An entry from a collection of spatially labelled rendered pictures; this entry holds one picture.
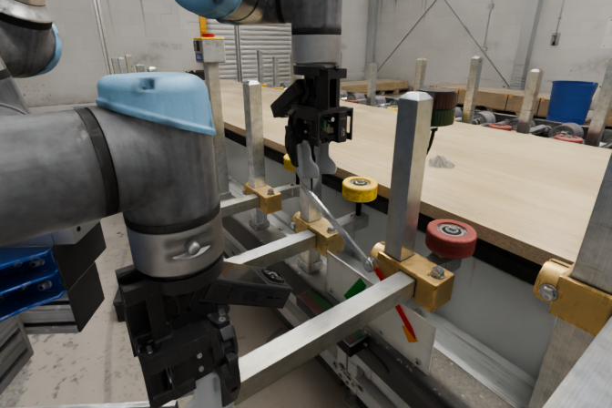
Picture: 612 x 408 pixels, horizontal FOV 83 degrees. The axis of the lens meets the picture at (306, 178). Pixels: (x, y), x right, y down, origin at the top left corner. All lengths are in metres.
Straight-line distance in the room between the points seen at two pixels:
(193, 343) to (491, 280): 0.60
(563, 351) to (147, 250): 0.45
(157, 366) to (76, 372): 1.47
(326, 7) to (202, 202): 0.35
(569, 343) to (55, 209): 0.50
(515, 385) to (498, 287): 0.17
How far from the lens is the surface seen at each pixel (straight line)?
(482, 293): 0.82
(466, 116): 1.74
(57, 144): 0.24
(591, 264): 0.46
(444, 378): 0.68
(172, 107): 0.25
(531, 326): 0.80
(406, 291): 0.58
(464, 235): 0.64
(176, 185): 0.26
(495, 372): 0.84
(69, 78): 8.23
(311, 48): 0.53
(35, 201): 0.24
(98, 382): 1.73
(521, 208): 0.81
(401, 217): 0.57
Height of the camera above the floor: 1.20
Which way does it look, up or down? 21 degrees down
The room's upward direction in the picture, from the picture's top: straight up
